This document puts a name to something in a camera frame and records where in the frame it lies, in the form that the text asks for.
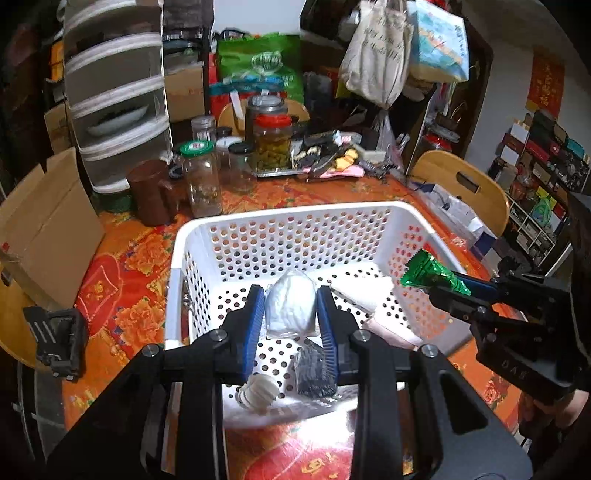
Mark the wooden chair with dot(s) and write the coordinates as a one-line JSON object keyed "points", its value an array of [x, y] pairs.
{"points": [[480, 184], [11, 323], [226, 115]]}

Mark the pink cloth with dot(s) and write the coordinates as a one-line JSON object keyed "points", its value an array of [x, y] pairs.
{"points": [[344, 172]]}

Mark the beige tote bag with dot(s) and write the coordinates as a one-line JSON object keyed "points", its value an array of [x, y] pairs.
{"points": [[374, 50]]}

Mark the grey stacked drawer tower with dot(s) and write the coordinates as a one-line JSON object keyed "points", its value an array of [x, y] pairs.
{"points": [[115, 92]]}

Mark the green foil packet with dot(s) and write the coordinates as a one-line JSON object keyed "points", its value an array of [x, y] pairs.
{"points": [[425, 272]]}

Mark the person's right hand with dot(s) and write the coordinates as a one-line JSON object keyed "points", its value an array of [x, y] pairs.
{"points": [[554, 415]]}

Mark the green lid glass jar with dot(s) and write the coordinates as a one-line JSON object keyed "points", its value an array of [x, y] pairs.
{"points": [[201, 180]]}

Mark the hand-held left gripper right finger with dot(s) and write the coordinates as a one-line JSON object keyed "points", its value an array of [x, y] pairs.
{"points": [[328, 337]]}

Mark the red lid pickle jar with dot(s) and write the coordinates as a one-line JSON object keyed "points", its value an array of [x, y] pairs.
{"points": [[272, 147]]}

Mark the metal tray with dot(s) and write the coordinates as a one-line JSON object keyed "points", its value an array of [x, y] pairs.
{"points": [[277, 173]]}

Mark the red patterned tablecloth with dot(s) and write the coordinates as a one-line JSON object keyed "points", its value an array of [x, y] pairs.
{"points": [[138, 258]]}

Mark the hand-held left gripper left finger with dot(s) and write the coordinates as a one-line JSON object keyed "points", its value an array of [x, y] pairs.
{"points": [[251, 337]]}

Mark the red wall poster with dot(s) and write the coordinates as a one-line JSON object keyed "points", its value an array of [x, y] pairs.
{"points": [[545, 83]]}

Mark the black lid glass jar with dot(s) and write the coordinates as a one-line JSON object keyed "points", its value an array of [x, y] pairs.
{"points": [[242, 170]]}

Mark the white ribbed ball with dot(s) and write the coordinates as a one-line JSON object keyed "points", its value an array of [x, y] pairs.
{"points": [[258, 392]]}

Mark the large open cardboard box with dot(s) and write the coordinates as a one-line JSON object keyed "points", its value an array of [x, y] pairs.
{"points": [[51, 230]]}

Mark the clear hanging plastic bag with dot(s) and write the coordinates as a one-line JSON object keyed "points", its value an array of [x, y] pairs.
{"points": [[384, 134]]}

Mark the white perforated plastic basket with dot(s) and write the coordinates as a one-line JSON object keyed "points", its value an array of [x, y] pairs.
{"points": [[295, 230]]}

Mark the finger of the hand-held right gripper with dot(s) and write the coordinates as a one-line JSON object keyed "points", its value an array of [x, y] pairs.
{"points": [[482, 286], [457, 302]]}

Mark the pink soft pouch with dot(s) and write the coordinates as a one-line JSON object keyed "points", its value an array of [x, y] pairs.
{"points": [[392, 332]]}

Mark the shelf of boxes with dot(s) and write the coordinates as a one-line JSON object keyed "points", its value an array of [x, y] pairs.
{"points": [[540, 184]]}

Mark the green shopping bag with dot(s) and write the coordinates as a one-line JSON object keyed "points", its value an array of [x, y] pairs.
{"points": [[258, 60]]}

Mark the small clear jar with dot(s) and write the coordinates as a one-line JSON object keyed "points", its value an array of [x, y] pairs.
{"points": [[203, 129]]}

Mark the small cardboard box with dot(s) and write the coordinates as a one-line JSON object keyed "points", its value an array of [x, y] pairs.
{"points": [[184, 92]]}

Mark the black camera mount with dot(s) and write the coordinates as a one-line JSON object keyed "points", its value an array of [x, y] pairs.
{"points": [[55, 337]]}

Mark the dark metal lid jar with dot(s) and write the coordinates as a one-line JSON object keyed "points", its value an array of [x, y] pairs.
{"points": [[265, 108]]}

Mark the white cloth pouch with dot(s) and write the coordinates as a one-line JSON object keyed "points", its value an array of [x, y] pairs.
{"points": [[369, 295]]}

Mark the brown mug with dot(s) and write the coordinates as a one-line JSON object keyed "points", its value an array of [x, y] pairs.
{"points": [[152, 194]]}

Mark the blue printed tote bag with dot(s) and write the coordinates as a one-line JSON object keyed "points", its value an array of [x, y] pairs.
{"points": [[438, 41]]}

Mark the white paper bag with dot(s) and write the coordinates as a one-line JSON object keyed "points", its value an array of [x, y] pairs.
{"points": [[452, 207]]}

